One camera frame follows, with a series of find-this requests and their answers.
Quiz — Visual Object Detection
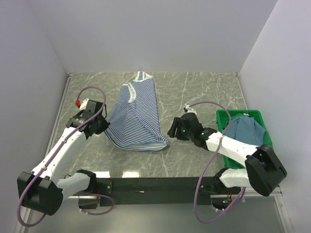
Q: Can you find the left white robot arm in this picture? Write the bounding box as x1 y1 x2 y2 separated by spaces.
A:
17 99 109 216

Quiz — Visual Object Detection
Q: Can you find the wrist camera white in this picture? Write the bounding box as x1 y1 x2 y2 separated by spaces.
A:
75 98 89 110
184 105 197 115

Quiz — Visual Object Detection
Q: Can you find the green plastic bin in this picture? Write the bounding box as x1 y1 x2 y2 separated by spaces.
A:
215 109 274 170

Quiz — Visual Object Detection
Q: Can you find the green tank top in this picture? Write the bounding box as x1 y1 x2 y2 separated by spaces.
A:
254 120 273 148

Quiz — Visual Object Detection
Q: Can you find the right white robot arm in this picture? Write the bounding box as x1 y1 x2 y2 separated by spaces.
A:
168 113 287 197

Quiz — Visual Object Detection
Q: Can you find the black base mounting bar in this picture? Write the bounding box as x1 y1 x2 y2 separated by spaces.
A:
96 177 239 205

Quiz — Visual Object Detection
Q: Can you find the light blue tank top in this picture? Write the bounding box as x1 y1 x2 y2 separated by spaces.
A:
224 116 255 145

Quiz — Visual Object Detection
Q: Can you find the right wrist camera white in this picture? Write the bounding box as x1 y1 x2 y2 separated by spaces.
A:
184 105 197 115

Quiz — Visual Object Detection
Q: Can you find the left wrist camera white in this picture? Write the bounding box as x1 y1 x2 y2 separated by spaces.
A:
75 98 89 110

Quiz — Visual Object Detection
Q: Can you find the blue white striped tank top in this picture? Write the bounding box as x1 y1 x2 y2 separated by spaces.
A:
105 71 169 151

